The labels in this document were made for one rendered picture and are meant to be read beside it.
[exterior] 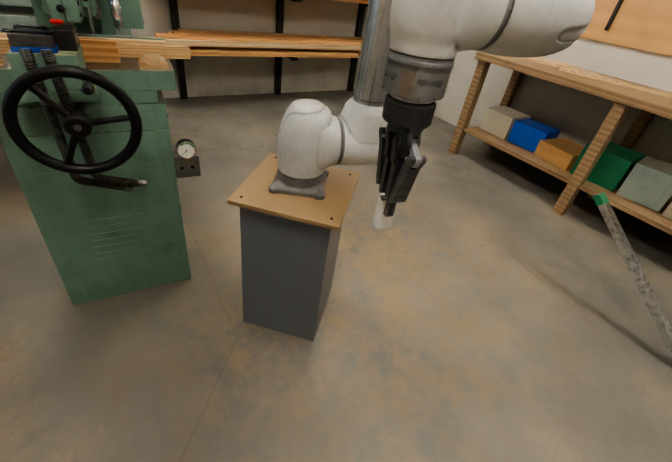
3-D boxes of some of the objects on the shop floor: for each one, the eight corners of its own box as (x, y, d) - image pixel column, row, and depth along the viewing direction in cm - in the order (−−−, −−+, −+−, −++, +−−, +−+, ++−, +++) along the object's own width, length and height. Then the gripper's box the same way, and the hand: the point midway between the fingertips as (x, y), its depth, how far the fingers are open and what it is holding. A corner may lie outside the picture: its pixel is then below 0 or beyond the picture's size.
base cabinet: (70, 307, 137) (-5, 139, 97) (81, 222, 178) (30, 79, 138) (192, 279, 157) (170, 130, 117) (176, 208, 198) (156, 80, 158)
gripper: (372, 82, 55) (351, 209, 68) (407, 109, 44) (375, 252, 57) (414, 85, 57) (386, 207, 70) (458, 111, 47) (415, 248, 60)
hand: (385, 211), depth 62 cm, fingers closed
